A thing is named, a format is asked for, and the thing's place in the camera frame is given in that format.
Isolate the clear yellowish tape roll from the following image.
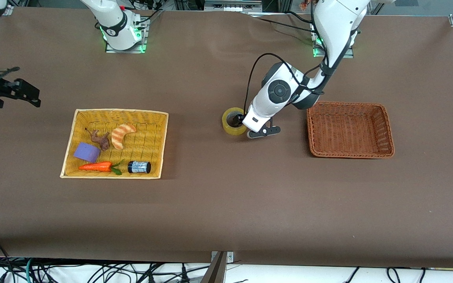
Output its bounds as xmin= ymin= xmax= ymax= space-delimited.
xmin=221 ymin=107 xmax=248 ymax=136

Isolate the purple foam cube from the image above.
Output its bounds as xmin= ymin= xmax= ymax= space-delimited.
xmin=73 ymin=142 xmax=101 ymax=164

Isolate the brown toy lion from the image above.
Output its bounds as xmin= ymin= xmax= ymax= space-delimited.
xmin=85 ymin=128 xmax=111 ymax=151

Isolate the yellow wicker basket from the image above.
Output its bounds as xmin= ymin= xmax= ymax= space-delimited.
xmin=60 ymin=109 xmax=169 ymax=180

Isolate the brown wicker basket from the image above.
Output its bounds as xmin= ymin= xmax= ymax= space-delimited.
xmin=306 ymin=101 xmax=395 ymax=159

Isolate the orange toy carrot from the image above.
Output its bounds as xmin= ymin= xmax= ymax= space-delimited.
xmin=78 ymin=160 xmax=125 ymax=176

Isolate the toy croissant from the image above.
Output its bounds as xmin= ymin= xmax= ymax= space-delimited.
xmin=110 ymin=123 xmax=137 ymax=150

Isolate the small can with black lid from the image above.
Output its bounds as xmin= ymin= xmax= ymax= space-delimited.
xmin=128 ymin=160 xmax=151 ymax=174

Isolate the grey metal bar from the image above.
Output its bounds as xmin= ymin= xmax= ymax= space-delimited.
xmin=201 ymin=252 xmax=228 ymax=283

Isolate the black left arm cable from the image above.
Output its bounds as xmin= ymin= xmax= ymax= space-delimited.
xmin=244 ymin=0 xmax=331 ymax=116

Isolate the black base cable bundle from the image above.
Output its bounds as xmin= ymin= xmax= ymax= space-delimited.
xmin=130 ymin=0 xmax=165 ymax=26
xmin=246 ymin=11 xmax=318 ymax=36

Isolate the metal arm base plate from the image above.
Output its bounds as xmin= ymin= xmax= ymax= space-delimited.
xmin=311 ymin=22 xmax=355 ymax=59
xmin=105 ymin=16 xmax=149 ymax=53

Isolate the aluminium frame profile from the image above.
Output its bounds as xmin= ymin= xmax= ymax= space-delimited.
xmin=204 ymin=0 xmax=264 ymax=12

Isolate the small metal table bracket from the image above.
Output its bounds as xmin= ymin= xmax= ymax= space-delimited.
xmin=211 ymin=251 xmax=234 ymax=264

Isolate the green floor cable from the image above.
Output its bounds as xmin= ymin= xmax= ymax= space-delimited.
xmin=24 ymin=257 xmax=36 ymax=283

